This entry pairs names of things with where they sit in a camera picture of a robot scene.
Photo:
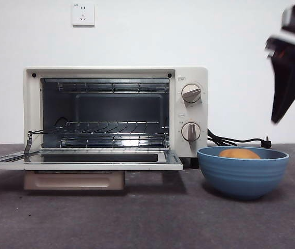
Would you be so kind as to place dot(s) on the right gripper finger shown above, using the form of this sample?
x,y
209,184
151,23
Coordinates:
x,y
285,83

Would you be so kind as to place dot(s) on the brown potato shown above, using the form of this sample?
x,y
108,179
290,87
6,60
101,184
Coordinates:
x,y
239,154

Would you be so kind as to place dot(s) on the blue ribbed bowl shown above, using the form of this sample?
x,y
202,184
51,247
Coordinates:
x,y
242,179

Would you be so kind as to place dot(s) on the white Toshiba toaster oven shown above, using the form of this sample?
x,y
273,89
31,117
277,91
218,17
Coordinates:
x,y
192,73

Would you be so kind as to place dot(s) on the beige temperature knob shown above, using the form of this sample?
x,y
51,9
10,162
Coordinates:
x,y
191,93

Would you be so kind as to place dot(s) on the beige timer knob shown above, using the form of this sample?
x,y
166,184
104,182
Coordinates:
x,y
190,131

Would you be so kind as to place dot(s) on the white wall socket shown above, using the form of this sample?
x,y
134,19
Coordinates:
x,y
83,15

